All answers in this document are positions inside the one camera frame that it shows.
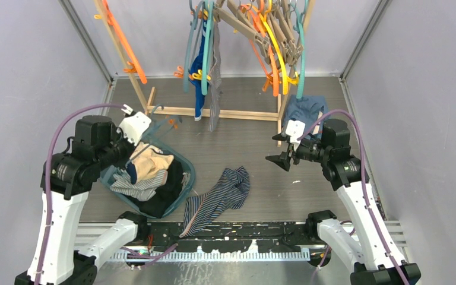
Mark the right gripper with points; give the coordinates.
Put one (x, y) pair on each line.
(283, 160)

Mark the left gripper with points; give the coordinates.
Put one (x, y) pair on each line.
(131, 148)

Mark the beige underwear with navy trim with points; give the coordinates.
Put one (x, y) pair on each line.
(146, 161)

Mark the striped navy shorts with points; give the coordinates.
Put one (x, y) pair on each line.
(229, 192)

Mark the orange plastic clip hanger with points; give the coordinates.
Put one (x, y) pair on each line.
(127, 55)

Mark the slate blue clip hanger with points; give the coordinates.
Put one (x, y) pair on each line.
(173, 120)

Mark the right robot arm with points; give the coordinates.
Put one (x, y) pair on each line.
(372, 257)

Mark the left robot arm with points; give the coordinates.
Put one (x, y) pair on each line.
(67, 179)

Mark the right teal hanger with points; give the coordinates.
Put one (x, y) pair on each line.
(301, 59)

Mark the yellow hanging hanger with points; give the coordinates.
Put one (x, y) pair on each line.
(280, 18)

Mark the orange hanging hanger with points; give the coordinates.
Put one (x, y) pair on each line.
(264, 45)

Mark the teal laundry basket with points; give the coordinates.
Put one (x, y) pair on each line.
(188, 177)

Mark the grey striped garment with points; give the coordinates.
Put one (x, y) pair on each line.
(142, 190)

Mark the blue patterned cloth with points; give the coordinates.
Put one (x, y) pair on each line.
(306, 110)

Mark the black garment in basket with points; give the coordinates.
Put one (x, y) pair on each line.
(165, 195)

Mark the beige wooden hangers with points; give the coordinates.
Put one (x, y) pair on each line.
(226, 11)

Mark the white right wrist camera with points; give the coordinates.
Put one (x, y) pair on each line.
(293, 130)

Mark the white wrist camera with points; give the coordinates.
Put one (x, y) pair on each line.
(133, 126)
(293, 130)

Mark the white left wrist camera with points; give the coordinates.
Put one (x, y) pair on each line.
(133, 126)

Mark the wooden hanger rack frame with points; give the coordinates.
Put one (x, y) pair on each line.
(276, 116)

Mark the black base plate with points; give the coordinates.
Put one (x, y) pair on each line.
(228, 237)

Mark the white slotted cable duct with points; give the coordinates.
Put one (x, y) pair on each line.
(215, 256)

